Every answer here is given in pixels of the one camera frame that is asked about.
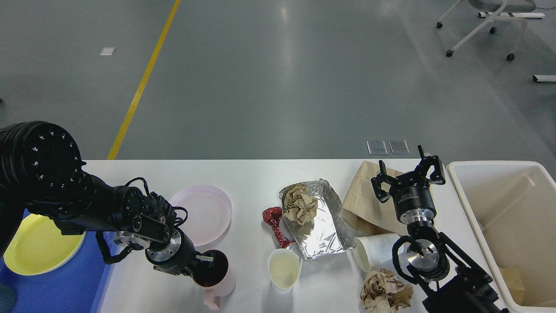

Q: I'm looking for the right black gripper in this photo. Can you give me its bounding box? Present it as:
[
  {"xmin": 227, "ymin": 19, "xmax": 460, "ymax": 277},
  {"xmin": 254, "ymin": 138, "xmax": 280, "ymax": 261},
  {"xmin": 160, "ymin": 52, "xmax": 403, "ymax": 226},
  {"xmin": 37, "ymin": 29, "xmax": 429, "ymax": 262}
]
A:
[{"xmin": 371, "ymin": 145, "xmax": 446, "ymax": 224}]

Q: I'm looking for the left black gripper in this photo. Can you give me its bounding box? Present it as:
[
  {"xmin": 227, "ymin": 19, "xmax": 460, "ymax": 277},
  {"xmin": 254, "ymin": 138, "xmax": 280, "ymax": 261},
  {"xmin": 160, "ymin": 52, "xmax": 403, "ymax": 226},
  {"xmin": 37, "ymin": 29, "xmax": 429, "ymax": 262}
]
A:
[{"xmin": 145, "ymin": 228, "xmax": 215, "ymax": 276}]

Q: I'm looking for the pink mug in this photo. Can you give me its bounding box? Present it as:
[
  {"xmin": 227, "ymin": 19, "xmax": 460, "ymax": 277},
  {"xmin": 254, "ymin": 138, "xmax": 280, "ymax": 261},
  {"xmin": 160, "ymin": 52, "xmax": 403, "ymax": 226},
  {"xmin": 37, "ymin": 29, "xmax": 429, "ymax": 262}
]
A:
[{"xmin": 192, "ymin": 250, "xmax": 236, "ymax": 310}]

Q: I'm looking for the pink plate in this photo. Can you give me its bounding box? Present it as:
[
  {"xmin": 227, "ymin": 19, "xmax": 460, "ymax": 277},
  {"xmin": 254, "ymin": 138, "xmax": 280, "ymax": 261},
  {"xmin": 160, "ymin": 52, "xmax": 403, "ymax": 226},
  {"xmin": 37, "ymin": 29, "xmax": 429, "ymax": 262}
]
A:
[{"xmin": 169, "ymin": 185, "xmax": 232, "ymax": 247}]

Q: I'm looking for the grey-green mug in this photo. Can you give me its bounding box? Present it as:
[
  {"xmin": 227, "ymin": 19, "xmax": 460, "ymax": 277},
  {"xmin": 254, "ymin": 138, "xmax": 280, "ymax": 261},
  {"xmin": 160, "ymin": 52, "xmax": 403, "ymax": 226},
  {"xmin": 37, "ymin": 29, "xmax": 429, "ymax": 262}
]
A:
[{"xmin": 0, "ymin": 283, "xmax": 17, "ymax": 313}]

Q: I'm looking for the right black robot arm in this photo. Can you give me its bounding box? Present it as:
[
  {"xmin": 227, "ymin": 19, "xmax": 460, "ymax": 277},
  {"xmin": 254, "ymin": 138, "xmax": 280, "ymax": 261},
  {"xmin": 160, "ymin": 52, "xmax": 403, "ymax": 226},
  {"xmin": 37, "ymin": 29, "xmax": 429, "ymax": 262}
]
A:
[{"xmin": 371, "ymin": 145, "xmax": 509, "ymax": 313}]

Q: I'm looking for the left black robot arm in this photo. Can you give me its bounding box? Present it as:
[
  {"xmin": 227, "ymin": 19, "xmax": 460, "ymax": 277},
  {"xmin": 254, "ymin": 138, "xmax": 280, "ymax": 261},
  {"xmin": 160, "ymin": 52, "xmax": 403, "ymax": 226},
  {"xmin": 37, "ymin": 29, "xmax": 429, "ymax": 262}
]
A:
[{"xmin": 0, "ymin": 121, "xmax": 216, "ymax": 276}]

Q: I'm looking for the right floor socket plate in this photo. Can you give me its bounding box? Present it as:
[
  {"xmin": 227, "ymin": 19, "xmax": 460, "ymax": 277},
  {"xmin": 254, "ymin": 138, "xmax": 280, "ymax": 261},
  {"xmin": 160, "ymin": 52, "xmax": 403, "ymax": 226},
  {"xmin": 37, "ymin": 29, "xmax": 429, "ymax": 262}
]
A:
[{"xmin": 388, "ymin": 140, "xmax": 410, "ymax": 154}]

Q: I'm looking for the floor socket plate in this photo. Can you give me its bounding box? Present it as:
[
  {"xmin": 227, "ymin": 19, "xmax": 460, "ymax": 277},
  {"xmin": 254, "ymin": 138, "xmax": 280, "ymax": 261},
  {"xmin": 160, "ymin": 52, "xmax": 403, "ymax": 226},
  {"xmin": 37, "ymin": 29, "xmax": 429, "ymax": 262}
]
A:
[
  {"xmin": 367, "ymin": 140, "xmax": 388, "ymax": 155},
  {"xmin": 388, "ymin": 140, "xmax": 410, "ymax": 154}
]

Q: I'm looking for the left floor socket plate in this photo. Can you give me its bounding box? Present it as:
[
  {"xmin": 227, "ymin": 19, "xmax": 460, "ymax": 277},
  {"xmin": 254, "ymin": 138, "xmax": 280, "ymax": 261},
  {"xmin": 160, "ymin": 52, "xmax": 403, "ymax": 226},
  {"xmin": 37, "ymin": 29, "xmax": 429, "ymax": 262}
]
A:
[{"xmin": 367, "ymin": 140, "xmax": 388, "ymax": 155}]

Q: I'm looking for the brown paper bag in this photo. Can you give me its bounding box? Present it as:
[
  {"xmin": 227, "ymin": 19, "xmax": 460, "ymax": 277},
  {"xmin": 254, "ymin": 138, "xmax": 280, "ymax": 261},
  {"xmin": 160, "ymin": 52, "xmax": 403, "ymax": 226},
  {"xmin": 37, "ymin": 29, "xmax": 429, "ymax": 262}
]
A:
[{"xmin": 341, "ymin": 160, "xmax": 435, "ymax": 237}]

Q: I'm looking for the cream cup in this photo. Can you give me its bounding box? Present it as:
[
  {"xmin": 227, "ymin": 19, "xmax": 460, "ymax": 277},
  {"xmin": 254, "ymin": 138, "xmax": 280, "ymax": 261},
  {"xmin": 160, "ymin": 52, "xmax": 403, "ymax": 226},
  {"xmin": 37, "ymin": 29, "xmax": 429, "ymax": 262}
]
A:
[{"xmin": 268, "ymin": 248, "xmax": 302, "ymax": 294}]

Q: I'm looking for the red foil wrapper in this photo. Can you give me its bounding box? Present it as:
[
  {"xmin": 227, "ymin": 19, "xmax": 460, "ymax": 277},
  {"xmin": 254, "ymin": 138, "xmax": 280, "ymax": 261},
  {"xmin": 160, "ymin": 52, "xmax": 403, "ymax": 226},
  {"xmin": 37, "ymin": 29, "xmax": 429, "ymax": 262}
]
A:
[{"xmin": 262, "ymin": 206, "xmax": 294, "ymax": 248}]

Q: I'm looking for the white paper cup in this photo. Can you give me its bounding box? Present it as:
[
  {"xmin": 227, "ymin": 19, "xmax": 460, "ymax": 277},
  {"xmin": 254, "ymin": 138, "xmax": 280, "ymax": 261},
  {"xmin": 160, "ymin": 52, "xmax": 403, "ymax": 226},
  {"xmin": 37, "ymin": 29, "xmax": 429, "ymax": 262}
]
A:
[{"xmin": 353, "ymin": 233, "xmax": 400, "ymax": 272}]

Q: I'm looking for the aluminium foil tray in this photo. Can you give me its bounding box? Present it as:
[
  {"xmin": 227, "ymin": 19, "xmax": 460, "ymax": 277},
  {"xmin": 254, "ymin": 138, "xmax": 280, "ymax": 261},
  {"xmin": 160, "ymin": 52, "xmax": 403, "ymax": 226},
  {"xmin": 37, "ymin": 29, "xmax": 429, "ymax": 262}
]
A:
[{"xmin": 279, "ymin": 180, "xmax": 355, "ymax": 260}]

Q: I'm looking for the crumpled brown paper in foil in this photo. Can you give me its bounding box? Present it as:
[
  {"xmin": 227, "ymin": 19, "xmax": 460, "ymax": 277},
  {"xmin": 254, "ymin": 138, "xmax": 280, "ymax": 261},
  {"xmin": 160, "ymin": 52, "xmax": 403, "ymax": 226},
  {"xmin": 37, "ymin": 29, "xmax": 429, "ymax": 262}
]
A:
[{"xmin": 283, "ymin": 184, "xmax": 318, "ymax": 226}]

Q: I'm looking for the white plastic bin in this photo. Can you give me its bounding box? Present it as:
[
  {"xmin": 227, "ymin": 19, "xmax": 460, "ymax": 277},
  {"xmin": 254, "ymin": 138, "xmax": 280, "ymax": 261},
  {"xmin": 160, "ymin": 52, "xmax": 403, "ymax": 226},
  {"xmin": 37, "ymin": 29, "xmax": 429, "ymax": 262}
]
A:
[{"xmin": 447, "ymin": 160, "xmax": 556, "ymax": 313}]

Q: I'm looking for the crumpled brown paper ball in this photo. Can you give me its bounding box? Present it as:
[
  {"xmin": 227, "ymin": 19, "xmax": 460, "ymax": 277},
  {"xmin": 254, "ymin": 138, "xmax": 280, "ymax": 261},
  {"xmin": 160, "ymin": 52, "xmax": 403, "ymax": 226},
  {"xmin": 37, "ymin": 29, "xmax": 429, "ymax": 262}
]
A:
[{"xmin": 360, "ymin": 269, "xmax": 414, "ymax": 313}]

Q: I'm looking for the blue plastic tray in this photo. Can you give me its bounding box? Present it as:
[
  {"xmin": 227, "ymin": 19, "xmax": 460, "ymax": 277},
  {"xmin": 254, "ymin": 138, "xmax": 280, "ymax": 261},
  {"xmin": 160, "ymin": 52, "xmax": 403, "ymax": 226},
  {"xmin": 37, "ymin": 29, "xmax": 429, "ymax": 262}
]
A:
[{"xmin": 0, "ymin": 232, "xmax": 106, "ymax": 313}]

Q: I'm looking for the brown paper in bin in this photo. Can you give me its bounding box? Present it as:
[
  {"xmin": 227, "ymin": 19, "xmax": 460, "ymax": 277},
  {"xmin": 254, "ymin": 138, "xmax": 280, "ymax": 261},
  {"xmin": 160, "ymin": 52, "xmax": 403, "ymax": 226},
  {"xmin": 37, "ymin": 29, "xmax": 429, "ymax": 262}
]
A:
[{"xmin": 498, "ymin": 267, "xmax": 526, "ymax": 305}]

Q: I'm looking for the white floor bar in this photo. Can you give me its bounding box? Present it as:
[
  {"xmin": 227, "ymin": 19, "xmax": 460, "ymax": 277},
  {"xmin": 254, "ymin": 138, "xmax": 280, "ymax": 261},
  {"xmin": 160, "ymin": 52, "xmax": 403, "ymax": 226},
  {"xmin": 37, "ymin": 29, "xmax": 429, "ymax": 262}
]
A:
[{"xmin": 532, "ymin": 75, "xmax": 556, "ymax": 83}]

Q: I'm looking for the yellow plate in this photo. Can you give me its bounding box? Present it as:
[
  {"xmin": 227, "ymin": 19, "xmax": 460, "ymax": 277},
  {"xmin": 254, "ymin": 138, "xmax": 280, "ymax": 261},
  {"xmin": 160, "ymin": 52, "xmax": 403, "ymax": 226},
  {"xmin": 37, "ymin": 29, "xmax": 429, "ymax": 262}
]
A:
[{"xmin": 3, "ymin": 214, "xmax": 86, "ymax": 276}]

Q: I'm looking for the white bar behind chair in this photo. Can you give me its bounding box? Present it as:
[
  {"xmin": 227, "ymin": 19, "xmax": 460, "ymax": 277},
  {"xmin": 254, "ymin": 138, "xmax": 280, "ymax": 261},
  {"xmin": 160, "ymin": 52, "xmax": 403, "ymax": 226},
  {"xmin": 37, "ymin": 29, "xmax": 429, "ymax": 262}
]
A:
[{"xmin": 478, "ymin": 11, "xmax": 546, "ymax": 19}]

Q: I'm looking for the white office chair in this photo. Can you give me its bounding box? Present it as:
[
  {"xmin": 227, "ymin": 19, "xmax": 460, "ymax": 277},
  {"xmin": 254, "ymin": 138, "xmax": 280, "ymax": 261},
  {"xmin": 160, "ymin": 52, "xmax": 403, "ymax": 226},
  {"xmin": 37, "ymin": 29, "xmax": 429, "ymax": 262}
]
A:
[{"xmin": 445, "ymin": 0, "xmax": 536, "ymax": 61}]

